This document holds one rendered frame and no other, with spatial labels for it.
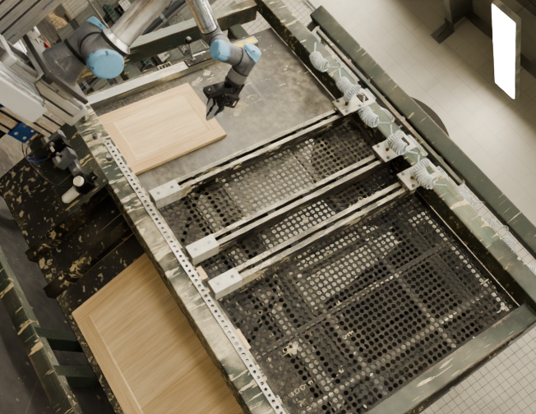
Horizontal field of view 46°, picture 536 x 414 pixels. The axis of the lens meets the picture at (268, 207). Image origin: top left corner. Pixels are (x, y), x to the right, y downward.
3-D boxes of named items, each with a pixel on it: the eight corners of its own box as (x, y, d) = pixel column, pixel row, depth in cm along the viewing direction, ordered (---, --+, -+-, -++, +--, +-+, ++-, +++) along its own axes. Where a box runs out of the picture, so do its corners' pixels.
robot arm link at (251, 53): (241, 39, 242) (258, 44, 248) (227, 62, 248) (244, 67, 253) (248, 50, 238) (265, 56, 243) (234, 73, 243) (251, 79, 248)
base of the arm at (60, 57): (53, 71, 217) (74, 52, 216) (36, 44, 224) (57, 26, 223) (79, 91, 231) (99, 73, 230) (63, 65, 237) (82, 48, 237)
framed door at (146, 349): (74, 313, 291) (71, 313, 289) (164, 239, 286) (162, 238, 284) (168, 492, 254) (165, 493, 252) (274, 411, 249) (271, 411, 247)
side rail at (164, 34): (66, 78, 316) (62, 62, 307) (250, 13, 357) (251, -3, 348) (71, 85, 313) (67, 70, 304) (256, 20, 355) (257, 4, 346)
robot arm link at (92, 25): (85, 52, 235) (113, 29, 234) (94, 71, 226) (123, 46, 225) (62, 31, 226) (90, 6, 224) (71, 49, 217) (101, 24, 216)
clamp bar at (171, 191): (147, 196, 276) (144, 163, 256) (358, 102, 321) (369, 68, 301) (158, 213, 272) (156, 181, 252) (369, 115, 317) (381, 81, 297)
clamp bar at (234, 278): (205, 285, 256) (206, 257, 236) (420, 172, 301) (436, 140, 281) (217, 305, 252) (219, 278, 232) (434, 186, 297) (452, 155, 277)
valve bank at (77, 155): (2, 125, 282) (42, 90, 279) (24, 136, 295) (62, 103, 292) (48, 207, 261) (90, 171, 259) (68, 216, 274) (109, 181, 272)
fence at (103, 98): (85, 103, 301) (85, 97, 297) (252, 41, 337) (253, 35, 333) (90, 110, 299) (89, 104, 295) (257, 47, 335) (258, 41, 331)
